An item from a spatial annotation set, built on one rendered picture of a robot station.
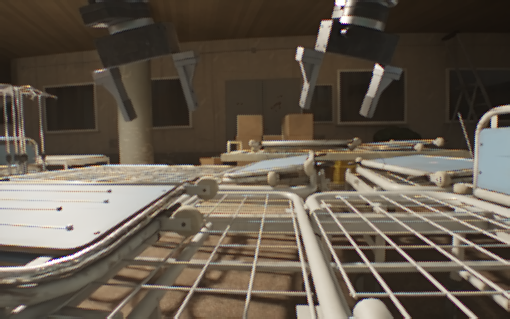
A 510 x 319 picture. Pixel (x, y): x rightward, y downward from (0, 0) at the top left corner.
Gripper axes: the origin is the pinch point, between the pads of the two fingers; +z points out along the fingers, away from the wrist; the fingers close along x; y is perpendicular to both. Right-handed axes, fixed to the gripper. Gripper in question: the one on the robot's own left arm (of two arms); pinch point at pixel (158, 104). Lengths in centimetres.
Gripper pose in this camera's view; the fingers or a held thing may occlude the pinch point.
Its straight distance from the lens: 51.4
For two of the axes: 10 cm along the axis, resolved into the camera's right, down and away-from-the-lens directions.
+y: 0.7, -4.7, 8.8
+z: 1.8, 8.8, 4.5
